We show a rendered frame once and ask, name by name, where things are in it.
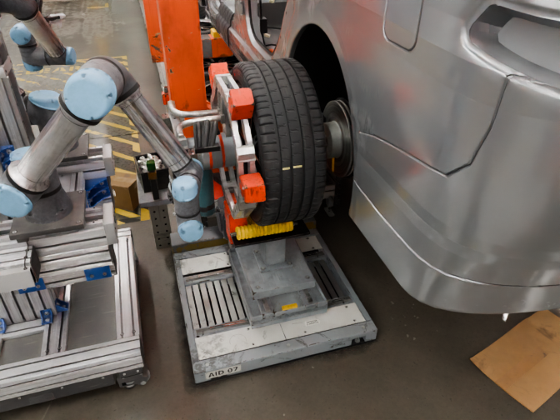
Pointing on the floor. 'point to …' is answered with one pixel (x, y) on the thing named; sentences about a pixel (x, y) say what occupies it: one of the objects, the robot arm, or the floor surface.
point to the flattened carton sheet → (526, 360)
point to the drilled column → (161, 226)
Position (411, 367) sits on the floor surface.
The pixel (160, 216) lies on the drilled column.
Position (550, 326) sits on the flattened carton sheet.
